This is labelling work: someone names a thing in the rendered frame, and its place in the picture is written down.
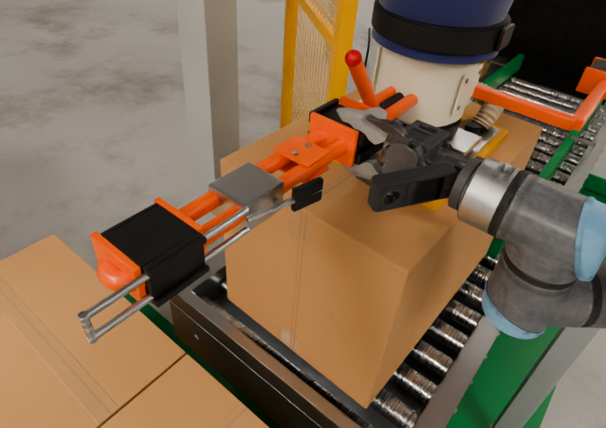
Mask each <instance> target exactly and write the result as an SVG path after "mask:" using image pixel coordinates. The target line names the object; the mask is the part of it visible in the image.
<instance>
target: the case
mask: <svg viewBox="0 0 606 428"><path fill-rule="evenodd" d="M308 120H309V114H308V115H306V116H304V117H302V118H300V119H298V120H297V121H295V122H293V123H290V124H288V125H286V126H284V127H282V128H280V129H278V130H277V131H275V132H273V133H271V134H269V135H267V136H265V137H263V138H261V139H259V140H258V141H255V142H253V143H251V144H249V145H247V146H245V147H243V148H241V149H240V150H238V151H236V152H234V153H232V154H230V155H228V156H226V157H224V158H222V159H221V160H220V164H221V177H222V176H224V175H226V174H228V173H229V172H231V171H233V170H235V169H236V168H239V167H241V166H242V165H243V164H245V163H247V162H251V163H252V164H253V165H255V164H257V163H258V162H260V161H262V160H264V159H266V158H268V157H269V156H270V155H272V154H274V153H275V151H274V150H272V149H273V148H274V147H276V146H278V145H280V144H281V143H283V142H284V141H286V140H288V139H290V138H292V137H293V136H295V135H297V136H299V137H301V138H302V137H303V136H305V135H307V134H308V131H309V121H308ZM493 124H494V125H497V126H500V127H501V128H504V129H507V130H509V134H508V137H507V138H506V139H505V140H504V141H503V142H502V143H501V144H500V145H499V146H498V147H497V148H496V149H495V150H494V152H493V153H492V154H491V155H490V156H489V157H488V158H494V159H497V160H499V161H501V162H504V163H509V164H510V165H511V166H513V167H515V168H519V169H521V170H524V169H525V167H526V166H527V163H528V160H529V158H530V156H531V153H532V151H533V149H534V148H535V146H536V143H537V140H538V138H539V136H540V133H541V132H542V130H543V128H542V127H540V126H537V125H535V124H533V123H528V122H526V121H523V120H520V119H519V118H516V117H513V116H511V115H508V114H504V113H501V115H500V117H499V118H498V119H497V121H496V122H494V123H493ZM326 166H327V167H328V170H327V171H326V172H324V173H323V174H321V175H320V176H318V177H321V178H322V179H324V182H323V191H322V198H321V200H320V201H317V202H315V203H314V204H312V205H309V206H306V207H304V208H302V209H300V210H298V211H296V212H293V211H292V210H291V205H288V206H286V207H284V208H282V209H281V210H279V211H278V212H277V213H276V214H274V215H273V216H271V217H270V218H269V219H267V220H266V221H264V222H263V223H261V224H260V225H258V226H257V227H255V228H254V229H253V230H251V231H250V232H248V233H247V234H246V235H244V237H242V238H241V239H239V240H238V241H236V242H235V243H233V244H232V245H231V246H229V247H228V248H226V249H225V265H226V283H227V298H228V299H229V300H230V301H231V302H233V303H234V304H235V305H237V306H238V307H239V308H240V309H241V310H243V311H244V312H245V313H246V314H248V315H249V316H250V317H251V318H252V319H253V320H254V321H256V322H257V323H258V324H260V325H261V326H262V327H263V328H265V329H266V330H267V331H268V332H270V333H271V334H272V335H274V336H275V337H276V338H277V339H279V340H280V341H281V342H283V343H284V344H285V345H286V346H288V347H289V348H290V349H291V350H293V351H294V352H295V353H297V354H298V355H299V356H300V357H301V358H302V359H303V360H305V361H306V362H307V363H308V364H310V365H311V366H312V367H313V368H315V369H316V370H317V371H319V372H320V373H321V374H322V375H324V376H325V377H326V378H328V379H329V380H330V381H331V382H333V383H334V384H335V385H336V386H338V387H339V388H340V389H342V390H343V391H344V392H345V393H346V394H347V395H348V396H350V397H351V398H352V399H353V400H355V401H356V402H357V403H358V404H360V405H361V406H362V407H364V408H365V409H366V408H367V407H368V406H369V405H370V403H371V402H372V400H373V399H374V398H375V397H376V396H377V395H378V394H379V392H380V391H381V389H382V388H383V387H384V386H385V384H386V383H387V382H388V380H389V379H390V377H391V376H392V375H393V374H394V372H395V371H396V370H397V368H398V367H399V365H400V364H401V363H402V362H403V360H404V359H405V358H406V357H407V356H408V355H409V353H410V352H411V351H412V349H413V348H414V347H415V345H416V344H417V343H418V341H419V340H420V339H421V337H422V336H423V335H424V333H425V332H426V331H427V329H428V328H429V327H430V325H431V324H432V323H433V322H434V321H435V319H436V318H437V317H438V316H439V314H440V313H441V312H442V310H443V309H444V308H445V306H446V305H447V304H448V302H449V301H450V300H451V298H452V297H453V296H454V294H455V293H456V292H457V290H458V289H459V288H460V286H461V285H462V284H463V282H464V281H465V280H466V279H467V278H468V277H469V275H470V274H471V273H472V272H473V270H474V269H475V267H476V266H477V265H478V263H479V262H480V261H481V260H482V258H483V257H484V255H485V254H486V253H487V250H488V249H489V247H490V245H491V241H492V239H493V236H491V235H489V234H488V233H486V232H483V231H481V230H479V229H477V228H474V227H472V226H471V225H469V224H467V223H464V222H462V221H460V220H458V218H457V210H455V209H453V208H451V207H449V206H448V199H447V200H446V201H445V202H444V203H443V204H442V205H441V206H440V207H439V209H438V210H436V211H433V210H431V209H429V208H427V207H425V206H423V205H421V204H417V205H409V206H404V207H400V208H395V209H391V210H387V211H382V212H378V213H376V212H374V211H373V210H372V208H371V207H370V205H369V204H368V202H367V200H368V195H369V190H370V186H368V185H366V184H365V183H363V182H362V181H361V180H359V179H358V178H356V176H355V175H353V174H352V173H350V172H349V171H348V170H346V169H345V168H344V167H343V166H342V165H340V164H338V163H336V162H334V161H331V162H330V163H328V164H327V165H326Z"/></svg>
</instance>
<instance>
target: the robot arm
mask: <svg viewBox="0 0 606 428"><path fill-rule="evenodd" d="M336 113H337V114H338V116H339V118H340V119H341V121H342V122H346V123H349V124H351V125H352V126H353V128H354V129H355V130H359V131H361V132H363V133H364V134H365V135H366V136H367V138H368V140H369V141H371V142H372V143H373V144H379V143H382V142H384V141H386V142H387V143H390V144H392V145H387V146H386V147H385V148H383V151H384V152H385V153H386V156H385V160H384V162H382V161H379V155H378V154H373V155H372V156H371V157H370V158H368V159H367V160H366V161H364V162H363V163H361V164H360V165H356V164H355V159H354V163H353V166H352V167H351V168H349V167H347V166H346V165H344V164H342V163H340V162H339V163H340V164H341V165H342V166H343V167H344V168H345V169H346V170H348V171H349V172H350V173H352V174H353V175H355V176H356V178H358V179H359V180H361V181H362V182H363V183H365V184H366V185H368V186H370V190H369V195H368V200H367V202H368V204H369V205H370V207H371V208H372V210H373V211H374V212H376V213H378V212H382V211H387V210H391V209H395V208H400V207H404V206H409V205H417V204H422V203H426V202H431V201H436V200H440V199H445V198H448V197H449V198H448V206H449V207H451V208H453V209H455V210H457V218H458V220H460V221H462V222H464V223H467V224H469V225H471V226H472V227H474V228H477V229H479V230H481V231H483V232H486V233H488V234H489V235H491V236H493V237H496V238H497V239H500V240H502V241H505V242H506V245H505V247H504V249H503V251H502V253H501V255H500V257H499V259H498V262H497V264H496V266H495V268H494V270H493V272H492V273H491V276H490V278H489V279H488V280H487V281H486V283H485V289H484V291H483V294H482V309H483V311H484V312H485V314H486V316H487V318H488V319H489V320H490V321H491V323H492V324H493V325H494V326H495V327H497V328H498V329H499V330H501V331H502V332H504V333H506V334H508V335H509V336H512V337H514V338H518V339H522V340H529V339H534V338H536V337H538V336H539V335H541V334H543V333H544V331H545V330H546V327H547V326H557V327H573V328H577V327H582V328H602V329H606V262H602V261H603V259H604V257H605V255H606V204H604V203H601V202H599V201H597V200H596V199H595V198H594V197H593V196H585V195H582V194H580V193H577V192H575V191H573V190H571V189H568V188H566V187H562V186H559V185H558V184H556V183H553V182H551V181H548V180H546V179H543V178H540V177H538V176H535V175H533V174H530V173H528V172H526V171H524V170H521V169H519V168H515V167H513V166H511V165H510V164H509V163H504V162H501V161H499V160H497V159H494V158H487V159H485V158H482V157H480V156H476V157H475V158H471V159H470V158H468V157H465V156H464V155H461V154H459V153H457V152H454V151H452V150H449V149H448V146H450V147H451V149H452V148H453V147H452V145H451V144H449V143H448V142H447V140H448V137H449V134H450V132H447V131H445V130H442V129H440V128H437V127H435V126H433V125H431V124H428V123H424V122H421V121H420V120H416V121H415V122H413V123H412V124H408V125H406V126H405V127H403V126H402V125H400V124H399V123H396V122H393V121H391V120H387V116H388V114H387V112H386V111H385V110H383V109H382V108H380V107H373V108H370V109H366V110H359V109H354V108H349V107H343V108H337V109H336ZM423 125H425V126H423ZM428 127H429V128H428ZM430 128H431V129H430ZM432 129H434V130H432ZM437 131H438V132H437ZM442 144H443V146H442Z"/></svg>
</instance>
